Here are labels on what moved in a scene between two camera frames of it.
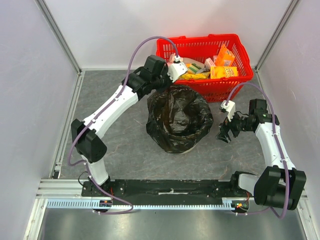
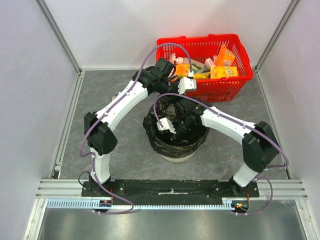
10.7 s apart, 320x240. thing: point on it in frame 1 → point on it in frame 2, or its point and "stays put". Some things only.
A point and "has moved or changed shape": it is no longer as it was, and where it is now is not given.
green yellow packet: x=195 y=68 stays put
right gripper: x=230 y=126 → x=176 y=124
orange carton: x=225 y=57 stays put
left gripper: x=170 y=81 → x=176 y=84
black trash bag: x=178 y=118 has moved or changed shape
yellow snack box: x=219 y=72 stays put
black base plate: x=159 y=189 stays put
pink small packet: x=208 y=63 stays put
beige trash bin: x=184 y=152 → x=179 y=160
